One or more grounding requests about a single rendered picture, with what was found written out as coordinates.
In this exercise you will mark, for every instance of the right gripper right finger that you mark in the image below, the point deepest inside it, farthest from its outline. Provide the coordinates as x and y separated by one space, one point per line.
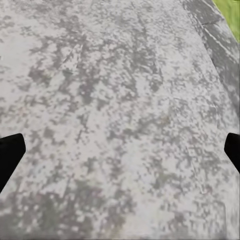
232 149

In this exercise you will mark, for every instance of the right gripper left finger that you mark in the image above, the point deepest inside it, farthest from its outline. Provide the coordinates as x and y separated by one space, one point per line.
12 149

